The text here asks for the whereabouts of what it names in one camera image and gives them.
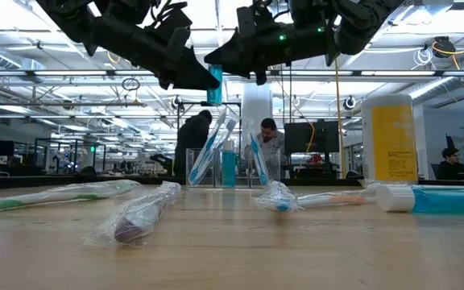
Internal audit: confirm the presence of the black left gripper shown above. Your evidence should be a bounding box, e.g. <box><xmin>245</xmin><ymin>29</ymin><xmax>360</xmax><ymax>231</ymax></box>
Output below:
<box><xmin>93</xmin><ymin>14</ymin><xmax>222</xmax><ymax>91</ymax></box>

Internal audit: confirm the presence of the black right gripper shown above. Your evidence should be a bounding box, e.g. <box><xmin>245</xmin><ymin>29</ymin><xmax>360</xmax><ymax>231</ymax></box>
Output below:
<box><xmin>203</xmin><ymin>6</ymin><xmax>340</xmax><ymax>86</ymax></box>

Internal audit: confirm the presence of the blue toothbrush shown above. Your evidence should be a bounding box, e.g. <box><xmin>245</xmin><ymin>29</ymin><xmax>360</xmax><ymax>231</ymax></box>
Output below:
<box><xmin>242</xmin><ymin>118</ymin><xmax>271</xmax><ymax>187</ymax></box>
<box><xmin>255</xmin><ymin>180</ymin><xmax>304</xmax><ymax>213</ymax></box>
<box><xmin>187</xmin><ymin>109</ymin><xmax>228</xmax><ymax>187</ymax></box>
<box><xmin>197</xmin><ymin>111</ymin><xmax>241</xmax><ymax>180</ymax></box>

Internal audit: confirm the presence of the purple toothbrush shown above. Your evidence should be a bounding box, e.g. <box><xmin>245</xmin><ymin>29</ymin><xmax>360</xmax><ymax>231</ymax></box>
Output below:
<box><xmin>355</xmin><ymin>178</ymin><xmax>464</xmax><ymax>191</ymax></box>
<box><xmin>81</xmin><ymin>180</ymin><xmax>182</xmax><ymax>247</ymax></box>

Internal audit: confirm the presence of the orange toothbrush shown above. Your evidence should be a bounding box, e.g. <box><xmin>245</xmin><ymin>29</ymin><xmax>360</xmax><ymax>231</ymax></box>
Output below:
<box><xmin>296</xmin><ymin>187</ymin><xmax>382</xmax><ymax>209</ymax></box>

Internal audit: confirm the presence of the green toothbrush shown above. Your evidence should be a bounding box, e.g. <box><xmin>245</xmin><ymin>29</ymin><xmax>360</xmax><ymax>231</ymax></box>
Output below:
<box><xmin>0</xmin><ymin>179</ymin><xmax>142</xmax><ymax>213</ymax></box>

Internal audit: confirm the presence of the person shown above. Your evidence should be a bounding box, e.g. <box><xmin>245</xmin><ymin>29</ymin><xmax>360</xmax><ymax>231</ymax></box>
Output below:
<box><xmin>172</xmin><ymin>109</ymin><xmax>213</xmax><ymax>178</ymax></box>
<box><xmin>436</xmin><ymin>147</ymin><xmax>464</xmax><ymax>181</ymax></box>
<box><xmin>255</xmin><ymin>117</ymin><xmax>288</xmax><ymax>178</ymax></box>

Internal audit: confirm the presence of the clear plastic bag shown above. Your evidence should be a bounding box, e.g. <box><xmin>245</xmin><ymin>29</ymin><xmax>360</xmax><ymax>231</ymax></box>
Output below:
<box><xmin>184</xmin><ymin>147</ymin><xmax>282</xmax><ymax>189</ymax></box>

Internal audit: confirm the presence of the yellow-label wipes canister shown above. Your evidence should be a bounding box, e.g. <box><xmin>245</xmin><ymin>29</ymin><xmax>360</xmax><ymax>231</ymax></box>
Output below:
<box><xmin>360</xmin><ymin>93</ymin><xmax>419</xmax><ymax>185</ymax></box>

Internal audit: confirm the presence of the black-framed robot enclosure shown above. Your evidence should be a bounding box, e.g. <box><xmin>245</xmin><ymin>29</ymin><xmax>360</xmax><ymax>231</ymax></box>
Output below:
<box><xmin>33</xmin><ymin>138</ymin><xmax>107</xmax><ymax>175</ymax></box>

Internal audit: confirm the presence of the black aluminium table frame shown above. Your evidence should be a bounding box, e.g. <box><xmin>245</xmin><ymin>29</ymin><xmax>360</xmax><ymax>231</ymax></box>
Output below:
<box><xmin>0</xmin><ymin>173</ymin><xmax>464</xmax><ymax>191</ymax></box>

